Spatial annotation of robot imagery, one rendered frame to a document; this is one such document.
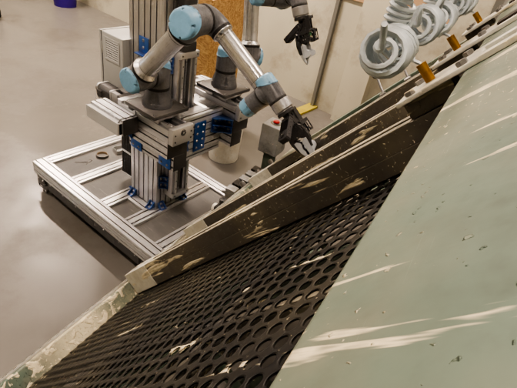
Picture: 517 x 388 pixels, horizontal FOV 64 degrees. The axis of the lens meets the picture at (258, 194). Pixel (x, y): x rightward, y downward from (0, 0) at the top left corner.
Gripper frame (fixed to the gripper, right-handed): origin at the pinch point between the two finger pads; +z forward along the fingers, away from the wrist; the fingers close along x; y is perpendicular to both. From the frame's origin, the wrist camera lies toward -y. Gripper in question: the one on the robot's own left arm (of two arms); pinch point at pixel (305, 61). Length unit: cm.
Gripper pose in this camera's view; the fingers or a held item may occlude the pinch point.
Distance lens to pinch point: 209.7
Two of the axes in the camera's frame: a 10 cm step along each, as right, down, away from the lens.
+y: 7.4, 0.4, -6.7
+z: 2.1, 9.3, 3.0
